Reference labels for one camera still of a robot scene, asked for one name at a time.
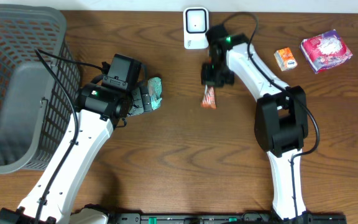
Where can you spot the small orange tissue pack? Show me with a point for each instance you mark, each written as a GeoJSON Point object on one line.
{"type": "Point", "coordinates": [285, 59]}

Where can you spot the orange snack bar wrapper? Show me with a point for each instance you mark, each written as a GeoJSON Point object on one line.
{"type": "Point", "coordinates": [208, 100]}

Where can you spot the white barcode scanner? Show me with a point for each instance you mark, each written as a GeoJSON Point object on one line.
{"type": "Point", "coordinates": [195, 26]}

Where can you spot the teal snack packet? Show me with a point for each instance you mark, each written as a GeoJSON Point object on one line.
{"type": "Point", "coordinates": [155, 91]}

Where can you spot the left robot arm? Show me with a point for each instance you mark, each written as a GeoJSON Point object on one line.
{"type": "Point", "coordinates": [98, 109]}

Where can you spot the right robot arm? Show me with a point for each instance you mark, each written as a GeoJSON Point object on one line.
{"type": "Point", "coordinates": [280, 125]}

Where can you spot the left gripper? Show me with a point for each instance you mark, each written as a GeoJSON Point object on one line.
{"type": "Point", "coordinates": [140, 99]}

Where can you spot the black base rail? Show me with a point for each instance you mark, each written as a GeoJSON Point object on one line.
{"type": "Point", "coordinates": [228, 219]}

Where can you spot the purple white snack package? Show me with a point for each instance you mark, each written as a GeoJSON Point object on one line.
{"type": "Point", "coordinates": [325, 51]}

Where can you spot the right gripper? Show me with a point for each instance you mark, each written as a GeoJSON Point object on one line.
{"type": "Point", "coordinates": [207, 78]}

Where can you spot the grey plastic shopping basket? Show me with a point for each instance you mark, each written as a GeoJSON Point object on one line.
{"type": "Point", "coordinates": [36, 80]}

